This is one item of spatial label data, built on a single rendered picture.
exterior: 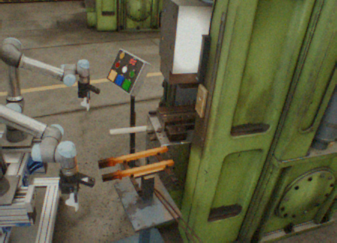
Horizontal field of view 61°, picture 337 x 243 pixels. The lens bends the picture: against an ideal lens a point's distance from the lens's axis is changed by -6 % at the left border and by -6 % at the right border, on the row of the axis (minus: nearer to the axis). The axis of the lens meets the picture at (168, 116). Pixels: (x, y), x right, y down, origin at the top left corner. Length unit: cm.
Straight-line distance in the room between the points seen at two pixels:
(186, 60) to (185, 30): 18
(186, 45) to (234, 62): 37
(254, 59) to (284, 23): 23
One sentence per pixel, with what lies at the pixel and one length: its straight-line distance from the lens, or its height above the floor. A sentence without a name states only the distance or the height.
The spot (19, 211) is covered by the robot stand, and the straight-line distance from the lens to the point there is 194.
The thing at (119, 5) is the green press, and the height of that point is 59.
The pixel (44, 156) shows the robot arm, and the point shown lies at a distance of 139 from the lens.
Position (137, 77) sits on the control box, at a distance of 234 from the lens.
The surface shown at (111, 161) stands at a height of 95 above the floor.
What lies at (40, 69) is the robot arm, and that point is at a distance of 197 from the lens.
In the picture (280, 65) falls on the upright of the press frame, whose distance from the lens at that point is 172.
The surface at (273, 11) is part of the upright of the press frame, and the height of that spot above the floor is 182.
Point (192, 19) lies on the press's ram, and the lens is 170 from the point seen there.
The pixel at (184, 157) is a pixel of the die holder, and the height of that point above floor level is 78.
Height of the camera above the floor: 213
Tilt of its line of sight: 33 degrees down
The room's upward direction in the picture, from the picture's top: 6 degrees clockwise
